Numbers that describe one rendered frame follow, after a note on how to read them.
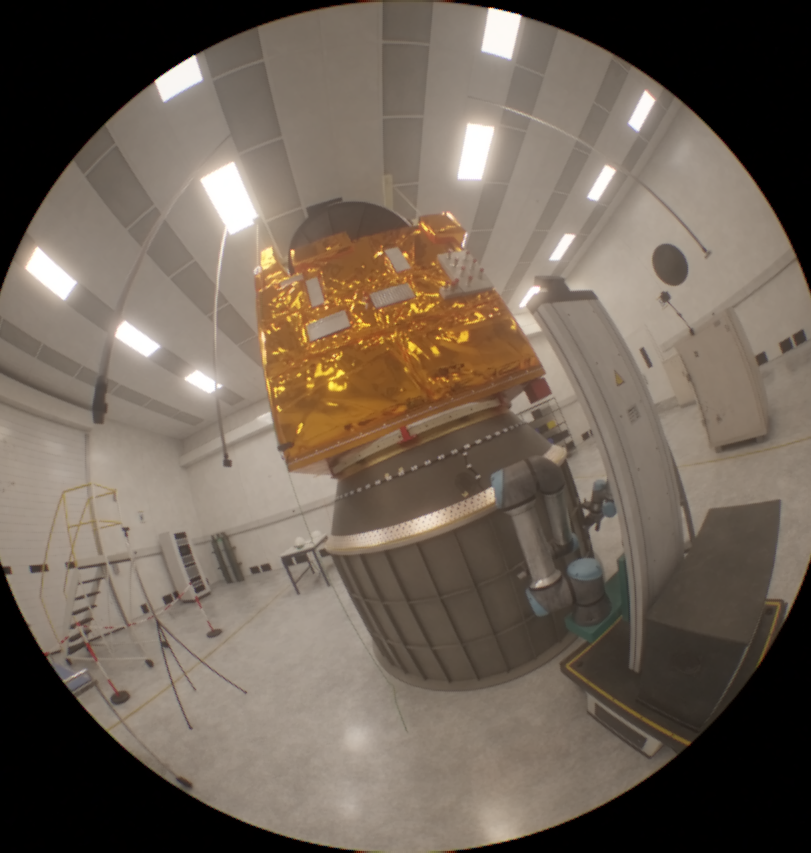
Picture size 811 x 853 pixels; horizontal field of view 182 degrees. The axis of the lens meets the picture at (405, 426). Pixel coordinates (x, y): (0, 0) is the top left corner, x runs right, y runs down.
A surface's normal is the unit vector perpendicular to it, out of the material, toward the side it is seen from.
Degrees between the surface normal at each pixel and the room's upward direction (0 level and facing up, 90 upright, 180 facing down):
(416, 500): 62
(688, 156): 90
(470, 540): 90
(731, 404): 90
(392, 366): 88
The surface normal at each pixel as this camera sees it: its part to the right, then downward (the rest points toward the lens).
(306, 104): 0.36, 0.91
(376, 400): 0.03, -0.23
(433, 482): -0.28, -0.56
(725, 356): -0.93, 0.35
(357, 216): -0.03, 0.58
